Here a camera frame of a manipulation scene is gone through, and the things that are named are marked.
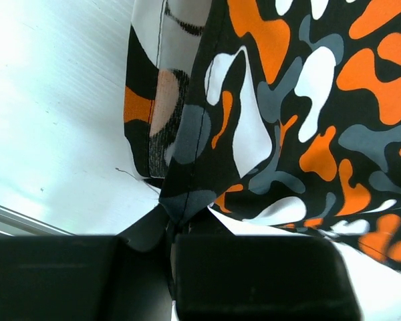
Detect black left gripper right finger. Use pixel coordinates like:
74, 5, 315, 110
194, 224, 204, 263
173, 210, 362, 320

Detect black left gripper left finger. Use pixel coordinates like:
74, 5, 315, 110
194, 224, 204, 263
0, 206, 172, 320

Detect orange camouflage shorts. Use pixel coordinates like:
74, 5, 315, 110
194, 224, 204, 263
123, 1, 401, 273

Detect aluminium table frame rail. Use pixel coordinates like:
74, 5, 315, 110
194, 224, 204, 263
0, 205, 74, 236

